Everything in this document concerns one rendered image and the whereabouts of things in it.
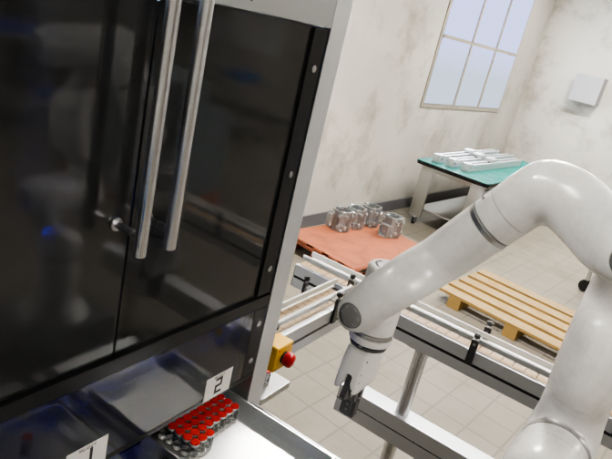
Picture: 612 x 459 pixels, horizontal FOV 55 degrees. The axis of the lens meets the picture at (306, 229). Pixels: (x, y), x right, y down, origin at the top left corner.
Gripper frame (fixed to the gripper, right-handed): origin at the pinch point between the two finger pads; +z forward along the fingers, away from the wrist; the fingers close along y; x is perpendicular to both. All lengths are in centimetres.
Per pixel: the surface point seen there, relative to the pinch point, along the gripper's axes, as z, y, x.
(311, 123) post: -51, -7, -28
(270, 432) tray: 22.2, -5.2, -19.0
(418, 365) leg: 34, -86, -12
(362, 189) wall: 81, -434, -218
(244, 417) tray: 22.2, -4.2, -26.5
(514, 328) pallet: 101, -316, -17
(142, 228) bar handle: -38, 41, -23
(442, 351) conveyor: 22, -82, -5
